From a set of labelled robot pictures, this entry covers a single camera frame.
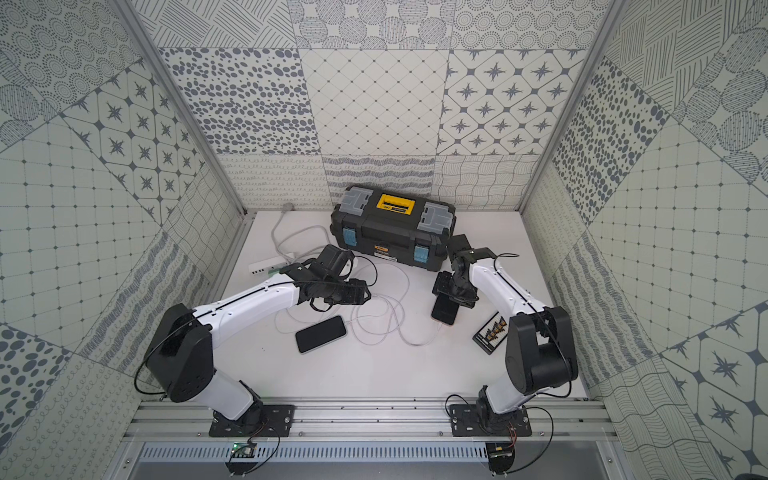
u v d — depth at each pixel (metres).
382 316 0.93
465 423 0.73
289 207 1.22
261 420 0.71
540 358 0.44
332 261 0.67
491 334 0.88
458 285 0.74
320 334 0.89
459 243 0.73
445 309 0.85
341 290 0.74
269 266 1.01
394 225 0.95
